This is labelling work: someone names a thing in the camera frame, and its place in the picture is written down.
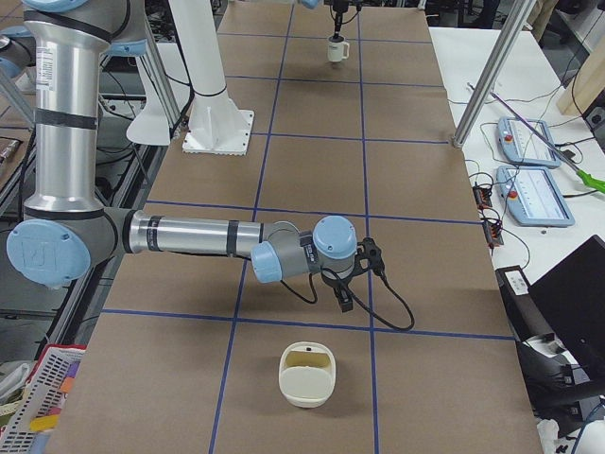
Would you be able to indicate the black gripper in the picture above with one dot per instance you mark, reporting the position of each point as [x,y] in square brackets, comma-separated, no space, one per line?
[339,285]
[337,16]

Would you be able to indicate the white plastic cup with handle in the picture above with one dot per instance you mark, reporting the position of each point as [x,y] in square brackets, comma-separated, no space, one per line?
[338,49]

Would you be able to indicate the silver reacher grabber green handle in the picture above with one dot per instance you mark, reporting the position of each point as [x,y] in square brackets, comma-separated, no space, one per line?
[587,179]

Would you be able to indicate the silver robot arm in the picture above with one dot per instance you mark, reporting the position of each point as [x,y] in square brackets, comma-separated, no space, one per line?
[9,52]
[66,229]

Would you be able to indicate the far blue teach pendant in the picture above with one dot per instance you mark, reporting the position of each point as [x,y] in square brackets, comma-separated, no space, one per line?
[521,147]

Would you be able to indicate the blue teach pendant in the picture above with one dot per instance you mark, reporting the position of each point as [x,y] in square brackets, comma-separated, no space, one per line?
[521,147]
[532,197]

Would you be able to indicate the near blue teach pendant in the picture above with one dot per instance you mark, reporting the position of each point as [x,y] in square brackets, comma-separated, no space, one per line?
[532,197]

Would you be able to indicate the black laptop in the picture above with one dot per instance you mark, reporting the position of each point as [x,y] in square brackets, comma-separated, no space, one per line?
[571,299]

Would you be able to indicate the white plastic basket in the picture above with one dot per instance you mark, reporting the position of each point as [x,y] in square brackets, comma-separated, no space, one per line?
[42,394]

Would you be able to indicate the white camera pole with base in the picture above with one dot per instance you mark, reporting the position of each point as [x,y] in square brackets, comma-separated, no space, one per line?
[216,125]

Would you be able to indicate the aluminium frame post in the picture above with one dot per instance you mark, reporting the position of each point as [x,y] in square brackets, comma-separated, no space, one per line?
[505,41]

